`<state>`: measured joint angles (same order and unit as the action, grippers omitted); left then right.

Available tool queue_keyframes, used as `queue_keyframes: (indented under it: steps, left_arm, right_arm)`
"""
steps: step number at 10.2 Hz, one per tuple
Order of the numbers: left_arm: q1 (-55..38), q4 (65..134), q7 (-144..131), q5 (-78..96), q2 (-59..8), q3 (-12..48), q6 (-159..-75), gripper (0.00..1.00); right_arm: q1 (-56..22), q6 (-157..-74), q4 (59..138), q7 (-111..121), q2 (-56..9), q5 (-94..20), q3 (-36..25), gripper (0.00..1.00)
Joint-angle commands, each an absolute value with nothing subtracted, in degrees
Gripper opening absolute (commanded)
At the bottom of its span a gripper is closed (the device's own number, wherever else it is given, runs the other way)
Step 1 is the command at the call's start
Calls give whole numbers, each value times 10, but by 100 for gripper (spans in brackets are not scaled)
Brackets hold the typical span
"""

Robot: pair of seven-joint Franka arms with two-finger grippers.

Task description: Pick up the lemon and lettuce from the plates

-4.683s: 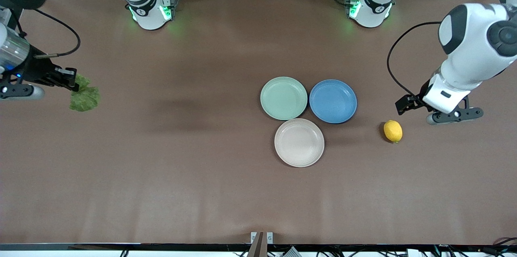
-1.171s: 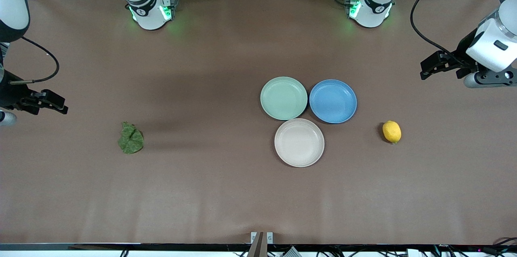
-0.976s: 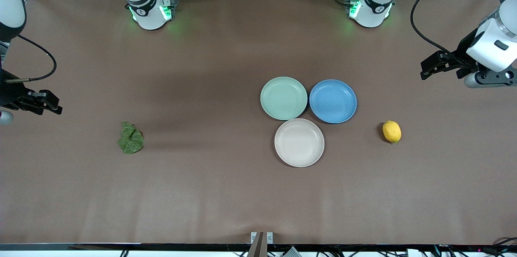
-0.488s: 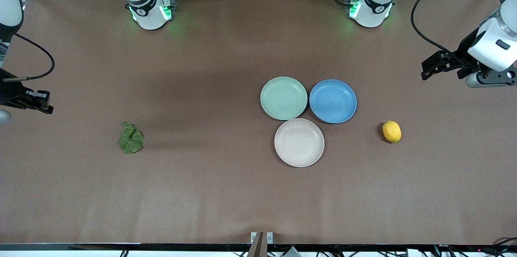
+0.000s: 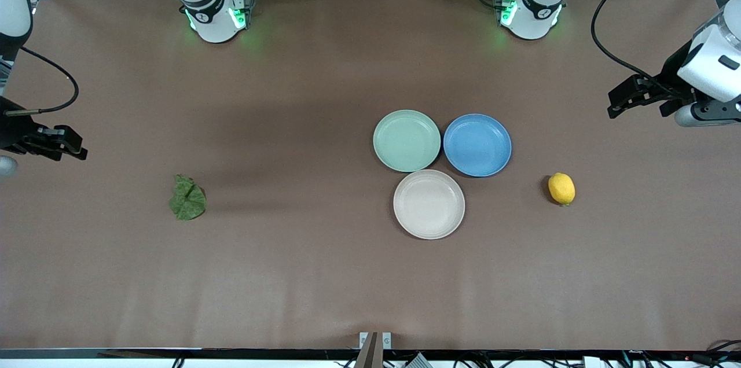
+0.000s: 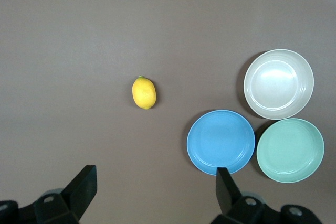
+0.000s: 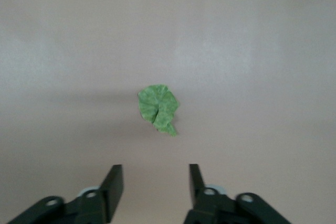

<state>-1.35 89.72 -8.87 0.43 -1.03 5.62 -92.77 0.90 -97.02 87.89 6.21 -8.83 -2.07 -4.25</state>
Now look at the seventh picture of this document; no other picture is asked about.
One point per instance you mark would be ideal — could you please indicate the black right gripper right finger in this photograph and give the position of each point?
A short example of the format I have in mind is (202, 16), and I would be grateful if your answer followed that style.
(218, 208)

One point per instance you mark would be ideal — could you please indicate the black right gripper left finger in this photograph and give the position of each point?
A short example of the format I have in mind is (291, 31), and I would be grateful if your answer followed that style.
(86, 208)

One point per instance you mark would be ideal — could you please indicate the green lettuce leaf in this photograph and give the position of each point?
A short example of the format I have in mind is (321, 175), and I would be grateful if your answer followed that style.
(157, 108)

